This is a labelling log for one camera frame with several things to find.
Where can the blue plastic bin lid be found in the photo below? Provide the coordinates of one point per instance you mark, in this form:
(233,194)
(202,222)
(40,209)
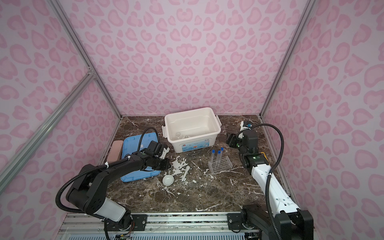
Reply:
(130,145)

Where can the pink pencil case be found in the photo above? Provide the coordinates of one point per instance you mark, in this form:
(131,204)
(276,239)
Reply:
(115,152)

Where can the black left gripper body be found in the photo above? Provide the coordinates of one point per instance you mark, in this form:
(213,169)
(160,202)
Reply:
(160,163)

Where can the clear test tube rack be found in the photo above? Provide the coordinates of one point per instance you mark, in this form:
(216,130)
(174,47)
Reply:
(225,165)

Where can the white plastic storage bin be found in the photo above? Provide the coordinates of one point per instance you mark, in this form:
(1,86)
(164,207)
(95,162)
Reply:
(202,124)

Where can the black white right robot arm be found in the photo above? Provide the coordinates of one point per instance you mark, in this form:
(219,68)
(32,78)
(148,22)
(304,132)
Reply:
(282,219)

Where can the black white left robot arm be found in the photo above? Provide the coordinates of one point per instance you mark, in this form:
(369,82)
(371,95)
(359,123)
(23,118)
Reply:
(87,192)

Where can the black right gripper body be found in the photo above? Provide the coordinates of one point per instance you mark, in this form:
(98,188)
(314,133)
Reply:
(236,142)

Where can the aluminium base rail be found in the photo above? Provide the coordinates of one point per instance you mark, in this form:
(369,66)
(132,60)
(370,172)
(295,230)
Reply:
(163,226)

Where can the white ceramic mortar bowl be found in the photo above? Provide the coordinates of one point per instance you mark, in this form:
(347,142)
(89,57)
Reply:
(168,180)

